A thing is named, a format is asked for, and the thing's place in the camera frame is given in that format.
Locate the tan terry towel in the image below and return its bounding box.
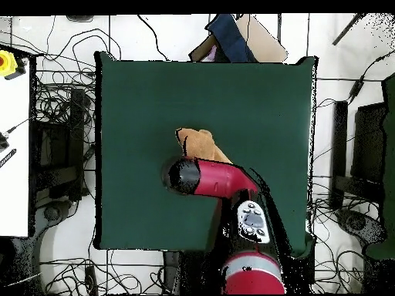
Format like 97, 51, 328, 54
174, 126, 234, 165

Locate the dark green table cloth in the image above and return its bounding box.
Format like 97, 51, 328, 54
93, 50, 319, 258

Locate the dark blue cloth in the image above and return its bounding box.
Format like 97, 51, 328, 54
205, 13, 257, 63

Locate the brown cardboard box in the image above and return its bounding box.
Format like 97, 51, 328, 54
188, 13, 289, 64

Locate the black table leg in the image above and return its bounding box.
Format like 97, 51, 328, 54
296, 237, 316, 285

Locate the black power strip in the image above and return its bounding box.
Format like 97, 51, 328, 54
84, 265, 99, 295

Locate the white side table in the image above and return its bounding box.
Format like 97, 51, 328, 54
0, 59, 32, 238

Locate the black ribbed strip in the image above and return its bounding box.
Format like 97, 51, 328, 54
0, 148, 18, 169

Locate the thin black rod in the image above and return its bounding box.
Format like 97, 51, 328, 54
332, 12, 366, 46

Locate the yellow emergency stop button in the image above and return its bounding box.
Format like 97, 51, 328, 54
0, 49, 28, 81

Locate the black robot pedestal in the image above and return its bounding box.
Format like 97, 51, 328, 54
163, 251, 226, 295

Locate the single black floor cable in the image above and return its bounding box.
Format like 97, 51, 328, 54
137, 14, 170, 62

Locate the black cable tangle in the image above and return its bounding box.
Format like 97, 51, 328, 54
311, 175, 368, 294
32, 15, 123, 124
39, 257, 163, 295

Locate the black power adapter cable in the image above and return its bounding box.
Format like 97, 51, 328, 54
317, 49, 395, 107

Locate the black plug with cable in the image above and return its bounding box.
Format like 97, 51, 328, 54
0, 117, 33, 153

